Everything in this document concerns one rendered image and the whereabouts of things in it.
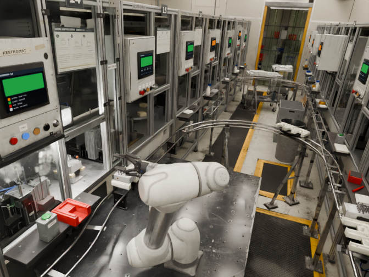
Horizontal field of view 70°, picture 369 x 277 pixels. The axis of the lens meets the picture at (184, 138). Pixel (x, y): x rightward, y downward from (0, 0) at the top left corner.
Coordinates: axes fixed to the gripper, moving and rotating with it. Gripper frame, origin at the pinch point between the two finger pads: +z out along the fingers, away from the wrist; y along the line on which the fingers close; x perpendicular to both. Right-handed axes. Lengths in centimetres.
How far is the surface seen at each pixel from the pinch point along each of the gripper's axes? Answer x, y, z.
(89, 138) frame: -24.9, -2.3, 40.9
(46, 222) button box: 49, -10, 8
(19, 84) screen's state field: 41, 53, 18
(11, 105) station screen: 47, 46, 18
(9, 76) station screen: 45, 57, 18
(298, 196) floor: -190, -113, -134
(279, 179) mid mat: -219, -111, -109
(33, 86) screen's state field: 35, 51, 18
